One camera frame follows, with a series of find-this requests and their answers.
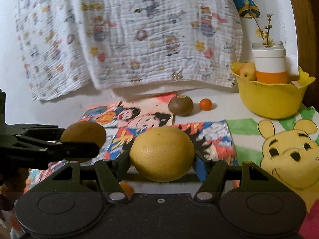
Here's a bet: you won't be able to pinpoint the flower twig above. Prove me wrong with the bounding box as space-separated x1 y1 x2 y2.
252 14 274 48

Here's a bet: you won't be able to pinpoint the left printed muslin cloth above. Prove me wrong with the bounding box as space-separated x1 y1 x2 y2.
15 0 91 101

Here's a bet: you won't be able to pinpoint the small orange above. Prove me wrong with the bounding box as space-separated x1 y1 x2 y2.
119 182 135 199
199 98 213 111

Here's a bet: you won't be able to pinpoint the brown wooden door frame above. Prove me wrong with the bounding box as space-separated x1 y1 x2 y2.
290 0 319 109

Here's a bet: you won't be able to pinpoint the printed muslin cloth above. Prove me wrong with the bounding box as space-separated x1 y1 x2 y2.
15 0 91 101
71 0 243 90

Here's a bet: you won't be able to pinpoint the yellow plastic bowl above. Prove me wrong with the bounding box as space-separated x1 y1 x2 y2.
231 62 316 119

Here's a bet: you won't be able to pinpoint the white and orange jar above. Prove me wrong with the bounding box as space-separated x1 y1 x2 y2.
251 42 288 84

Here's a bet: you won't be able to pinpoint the right printed muslin cloth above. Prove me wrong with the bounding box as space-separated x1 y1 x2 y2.
71 0 243 90

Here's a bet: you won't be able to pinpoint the peach in bowl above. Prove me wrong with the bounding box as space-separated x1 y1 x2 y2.
239 62 257 81

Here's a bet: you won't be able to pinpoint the dark brown kiwi with sticker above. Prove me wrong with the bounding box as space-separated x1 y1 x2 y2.
168 94 194 117

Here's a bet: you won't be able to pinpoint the green-brown mango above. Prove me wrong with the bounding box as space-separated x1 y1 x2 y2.
59 121 106 149

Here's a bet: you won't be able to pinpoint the yellow lemon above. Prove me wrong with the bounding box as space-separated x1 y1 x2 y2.
129 126 195 182

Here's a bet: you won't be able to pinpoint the anime poster mat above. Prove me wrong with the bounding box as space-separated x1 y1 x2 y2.
24 92 240 195

